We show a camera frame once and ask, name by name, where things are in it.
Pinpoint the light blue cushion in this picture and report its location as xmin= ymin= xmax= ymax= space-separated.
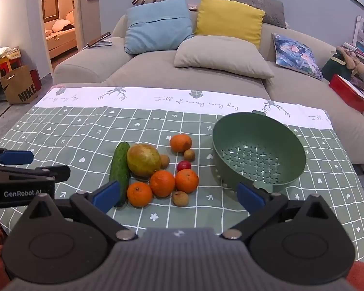
xmin=124 ymin=0 xmax=195 ymax=55

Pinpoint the red shopping bag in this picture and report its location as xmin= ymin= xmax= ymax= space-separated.
xmin=29 ymin=70 xmax=42 ymax=93

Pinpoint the beige cushion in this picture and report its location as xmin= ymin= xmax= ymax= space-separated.
xmin=173 ymin=35 xmax=275 ymax=79

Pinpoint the dark green bag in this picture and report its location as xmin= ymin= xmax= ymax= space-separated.
xmin=321 ymin=53 xmax=354 ymax=82

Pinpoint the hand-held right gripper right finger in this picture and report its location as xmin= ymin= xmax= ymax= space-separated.
xmin=221 ymin=183 xmax=337 ymax=240

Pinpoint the green checked tablecloth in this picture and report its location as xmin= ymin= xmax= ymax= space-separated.
xmin=0 ymin=84 xmax=364 ymax=269

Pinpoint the person's orange clothing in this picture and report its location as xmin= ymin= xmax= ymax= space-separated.
xmin=348 ymin=261 xmax=364 ymax=291

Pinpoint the blue printed cushion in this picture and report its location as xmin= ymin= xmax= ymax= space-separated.
xmin=272 ymin=33 xmax=323 ymax=81

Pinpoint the red box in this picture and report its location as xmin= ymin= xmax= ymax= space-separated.
xmin=329 ymin=73 xmax=364 ymax=114

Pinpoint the beige bed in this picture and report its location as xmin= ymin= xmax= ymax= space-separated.
xmin=45 ymin=10 xmax=78 ymax=59

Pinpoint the grey cushion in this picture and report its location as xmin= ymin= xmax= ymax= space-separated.
xmin=221 ymin=0 xmax=287 ymax=29

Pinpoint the white cloth bundle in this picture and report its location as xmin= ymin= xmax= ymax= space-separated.
xmin=0 ymin=46 xmax=22 ymax=60

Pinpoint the dark folding stand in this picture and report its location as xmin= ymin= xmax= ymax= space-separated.
xmin=84 ymin=32 xmax=113 ymax=49

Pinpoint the large brown longan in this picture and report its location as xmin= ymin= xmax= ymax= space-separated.
xmin=172 ymin=191 xmax=190 ymax=207

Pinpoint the brown paper bag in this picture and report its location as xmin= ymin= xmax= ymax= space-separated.
xmin=0 ymin=65 xmax=39 ymax=105

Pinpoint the yellow cushion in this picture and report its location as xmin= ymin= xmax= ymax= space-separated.
xmin=194 ymin=0 xmax=266 ymax=49

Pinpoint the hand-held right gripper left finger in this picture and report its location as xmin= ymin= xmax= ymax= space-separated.
xmin=27 ymin=180 xmax=138 ymax=240

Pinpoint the red plastic stool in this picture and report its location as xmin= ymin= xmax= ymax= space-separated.
xmin=0 ymin=57 xmax=22 ymax=78

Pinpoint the orange tangerine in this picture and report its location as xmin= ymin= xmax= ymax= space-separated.
xmin=149 ymin=170 xmax=176 ymax=198
xmin=170 ymin=134 xmax=193 ymax=153
xmin=175 ymin=169 xmax=200 ymax=194
xmin=127 ymin=182 xmax=154 ymax=208

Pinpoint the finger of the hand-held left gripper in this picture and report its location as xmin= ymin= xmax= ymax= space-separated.
xmin=0 ymin=165 xmax=71 ymax=186
xmin=0 ymin=147 xmax=34 ymax=165

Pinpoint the yellow green mango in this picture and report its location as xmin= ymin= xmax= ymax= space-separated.
xmin=127 ymin=143 xmax=162 ymax=179

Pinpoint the beige plush toy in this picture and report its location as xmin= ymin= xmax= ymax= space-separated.
xmin=336 ymin=46 xmax=364 ymax=76

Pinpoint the green cucumber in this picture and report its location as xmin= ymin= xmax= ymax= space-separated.
xmin=109 ymin=141 xmax=131 ymax=208

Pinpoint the green plate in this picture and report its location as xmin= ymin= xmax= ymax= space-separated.
xmin=211 ymin=111 xmax=307 ymax=195

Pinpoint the beige sofa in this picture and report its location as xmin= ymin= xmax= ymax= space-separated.
xmin=53 ymin=0 xmax=364 ymax=173

